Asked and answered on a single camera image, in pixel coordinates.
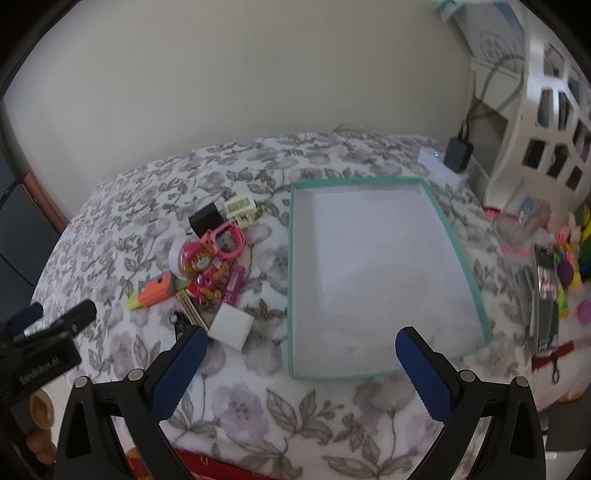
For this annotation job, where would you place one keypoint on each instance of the cream plastic clip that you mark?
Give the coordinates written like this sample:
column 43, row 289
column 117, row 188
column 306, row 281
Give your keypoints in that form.
column 240, row 206

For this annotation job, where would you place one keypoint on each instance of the grey floral blanket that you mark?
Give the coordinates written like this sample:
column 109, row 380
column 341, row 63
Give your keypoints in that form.
column 138, row 184

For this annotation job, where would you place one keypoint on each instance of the red cloth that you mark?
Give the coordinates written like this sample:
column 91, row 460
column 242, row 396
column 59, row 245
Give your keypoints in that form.
column 198, row 467

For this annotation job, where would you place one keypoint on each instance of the teal rimmed white tray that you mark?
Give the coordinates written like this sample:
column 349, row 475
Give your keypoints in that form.
column 383, row 277

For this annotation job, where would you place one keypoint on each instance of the gold patterned strip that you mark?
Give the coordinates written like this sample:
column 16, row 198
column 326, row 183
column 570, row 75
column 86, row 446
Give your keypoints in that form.
column 190, row 310

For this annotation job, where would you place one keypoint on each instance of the magenta plastic toy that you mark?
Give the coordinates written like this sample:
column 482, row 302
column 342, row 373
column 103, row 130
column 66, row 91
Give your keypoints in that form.
column 234, row 282

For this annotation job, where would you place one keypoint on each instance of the grey power bank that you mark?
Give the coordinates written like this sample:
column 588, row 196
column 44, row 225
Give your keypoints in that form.
column 457, row 152

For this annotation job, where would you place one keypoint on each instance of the white plastic chair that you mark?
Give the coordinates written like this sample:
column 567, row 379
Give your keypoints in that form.
column 531, row 115

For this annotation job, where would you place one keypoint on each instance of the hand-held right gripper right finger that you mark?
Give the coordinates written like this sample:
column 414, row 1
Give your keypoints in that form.
column 425, row 374

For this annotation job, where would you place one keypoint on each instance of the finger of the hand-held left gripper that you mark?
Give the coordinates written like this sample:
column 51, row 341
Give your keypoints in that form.
column 25, row 316
column 76, row 316

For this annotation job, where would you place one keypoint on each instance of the person's left hand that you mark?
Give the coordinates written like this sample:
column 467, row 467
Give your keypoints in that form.
column 41, row 415

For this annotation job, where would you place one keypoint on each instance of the white power strip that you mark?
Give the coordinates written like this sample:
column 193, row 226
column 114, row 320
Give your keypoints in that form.
column 434, row 161

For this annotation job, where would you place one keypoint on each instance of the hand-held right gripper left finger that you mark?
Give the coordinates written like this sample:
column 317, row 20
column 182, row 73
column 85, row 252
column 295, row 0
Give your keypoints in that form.
column 180, row 374

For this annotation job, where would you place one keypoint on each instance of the pale blue printed board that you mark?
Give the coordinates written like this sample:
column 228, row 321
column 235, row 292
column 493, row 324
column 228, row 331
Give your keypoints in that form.
column 498, row 32

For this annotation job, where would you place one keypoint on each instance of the white charger plug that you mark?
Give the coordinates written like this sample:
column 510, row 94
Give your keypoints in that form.
column 231, row 327

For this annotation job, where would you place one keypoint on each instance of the orange yellow-green toy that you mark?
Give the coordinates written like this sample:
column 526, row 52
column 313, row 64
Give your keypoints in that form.
column 154, row 291

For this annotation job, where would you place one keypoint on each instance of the pink toy watch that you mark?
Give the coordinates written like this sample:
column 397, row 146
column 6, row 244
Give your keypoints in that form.
column 233, row 247

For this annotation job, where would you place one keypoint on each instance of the dark cabinet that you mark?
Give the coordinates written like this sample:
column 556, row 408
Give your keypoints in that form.
column 16, row 207

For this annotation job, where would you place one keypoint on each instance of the black packet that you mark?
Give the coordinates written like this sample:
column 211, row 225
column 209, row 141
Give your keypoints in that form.
column 545, row 304

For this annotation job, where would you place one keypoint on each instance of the white webcam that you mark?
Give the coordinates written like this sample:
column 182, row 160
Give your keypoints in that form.
column 174, row 258

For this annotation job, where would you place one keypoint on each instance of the black charger plug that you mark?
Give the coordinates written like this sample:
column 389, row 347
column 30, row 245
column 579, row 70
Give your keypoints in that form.
column 205, row 220

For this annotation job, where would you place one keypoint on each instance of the pink pup figure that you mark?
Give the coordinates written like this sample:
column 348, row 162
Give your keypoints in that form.
column 196, row 261

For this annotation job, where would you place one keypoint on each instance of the clear plastic bag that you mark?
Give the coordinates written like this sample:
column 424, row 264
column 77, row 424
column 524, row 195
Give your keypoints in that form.
column 521, row 221

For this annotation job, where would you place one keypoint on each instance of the mint green cloth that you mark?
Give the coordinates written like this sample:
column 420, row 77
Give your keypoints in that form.
column 443, row 7

